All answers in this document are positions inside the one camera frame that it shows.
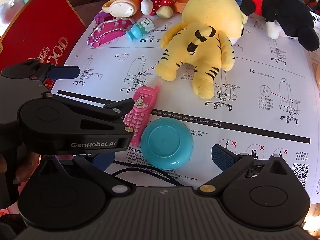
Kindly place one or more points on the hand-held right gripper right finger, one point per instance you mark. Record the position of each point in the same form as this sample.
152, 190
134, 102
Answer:
222, 157

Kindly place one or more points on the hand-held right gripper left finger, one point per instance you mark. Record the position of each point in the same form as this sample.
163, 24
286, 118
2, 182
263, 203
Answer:
102, 159

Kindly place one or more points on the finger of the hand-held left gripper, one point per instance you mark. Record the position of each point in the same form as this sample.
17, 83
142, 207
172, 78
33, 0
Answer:
110, 105
63, 72

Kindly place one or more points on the pink toy phone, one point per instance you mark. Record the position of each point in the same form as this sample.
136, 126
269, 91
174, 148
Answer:
140, 115

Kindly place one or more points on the teal plastic bowl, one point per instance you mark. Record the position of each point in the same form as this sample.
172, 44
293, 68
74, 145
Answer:
163, 140

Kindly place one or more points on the yellow tiger plush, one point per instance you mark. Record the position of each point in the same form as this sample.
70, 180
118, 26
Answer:
200, 12

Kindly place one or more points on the person's left hand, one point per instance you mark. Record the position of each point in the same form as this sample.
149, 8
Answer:
32, 162

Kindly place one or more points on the red cardboard box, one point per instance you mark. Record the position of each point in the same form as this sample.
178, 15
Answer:
37, 25

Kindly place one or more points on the pink beaded toy shoe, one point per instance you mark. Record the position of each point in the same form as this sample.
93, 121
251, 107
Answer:
107, 33

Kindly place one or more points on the white printed instruction sheet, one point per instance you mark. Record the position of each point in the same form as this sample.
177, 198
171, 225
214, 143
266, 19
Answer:
250, 100

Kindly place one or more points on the purple toy piece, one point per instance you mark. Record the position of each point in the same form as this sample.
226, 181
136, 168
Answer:
101, 17

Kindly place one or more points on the dark red leather sofa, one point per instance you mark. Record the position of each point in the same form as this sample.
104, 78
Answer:
82, 7

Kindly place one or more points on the teal toy bottle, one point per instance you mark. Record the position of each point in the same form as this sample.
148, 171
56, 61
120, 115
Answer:
141, 28

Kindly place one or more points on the orange white toy hair dryer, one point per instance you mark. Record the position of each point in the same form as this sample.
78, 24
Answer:
122, 5

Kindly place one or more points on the black mouse plush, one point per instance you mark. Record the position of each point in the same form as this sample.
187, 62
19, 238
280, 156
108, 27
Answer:
285, 10

